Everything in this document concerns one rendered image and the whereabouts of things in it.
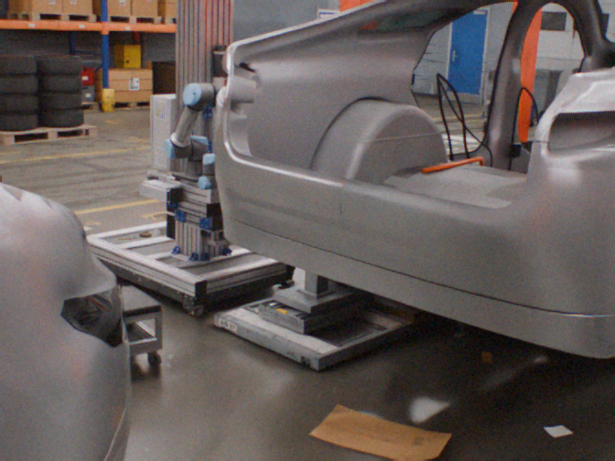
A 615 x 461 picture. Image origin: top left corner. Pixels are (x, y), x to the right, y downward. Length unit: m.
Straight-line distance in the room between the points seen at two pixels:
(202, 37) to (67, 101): 6.81
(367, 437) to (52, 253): 2.58
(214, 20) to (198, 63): 0.27
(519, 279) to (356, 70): 1.85
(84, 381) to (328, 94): 2.86
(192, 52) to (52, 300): 3.94
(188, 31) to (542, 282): 3.14
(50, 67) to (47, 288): 10.47
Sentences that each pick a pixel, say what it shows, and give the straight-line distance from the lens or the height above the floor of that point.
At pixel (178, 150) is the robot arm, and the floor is 0.98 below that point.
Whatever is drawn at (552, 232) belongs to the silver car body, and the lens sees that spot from 2.55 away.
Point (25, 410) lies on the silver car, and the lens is 1.22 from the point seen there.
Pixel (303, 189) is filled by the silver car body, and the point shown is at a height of 1.14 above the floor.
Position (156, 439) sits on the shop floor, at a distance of 3.63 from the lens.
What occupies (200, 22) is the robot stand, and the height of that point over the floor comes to 1.70.
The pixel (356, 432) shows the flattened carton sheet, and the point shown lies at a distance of 3.69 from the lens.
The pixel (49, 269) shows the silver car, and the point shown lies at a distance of 1.24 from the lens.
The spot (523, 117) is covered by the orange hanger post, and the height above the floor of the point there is 1.08.
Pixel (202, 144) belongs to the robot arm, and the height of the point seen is 1.01.
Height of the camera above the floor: 1.76
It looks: 15 degrees down
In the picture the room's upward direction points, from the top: 3 degrees clockwise
